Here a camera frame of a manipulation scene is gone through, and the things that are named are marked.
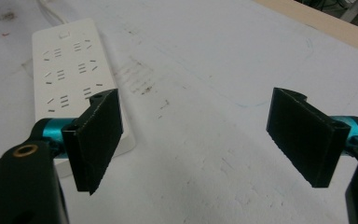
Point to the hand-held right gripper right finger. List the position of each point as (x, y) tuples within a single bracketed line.
[(304, 137)]

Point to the white power strip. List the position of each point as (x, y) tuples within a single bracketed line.
[(65, 71)]

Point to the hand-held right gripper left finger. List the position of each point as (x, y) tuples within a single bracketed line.
[(94, 140)]

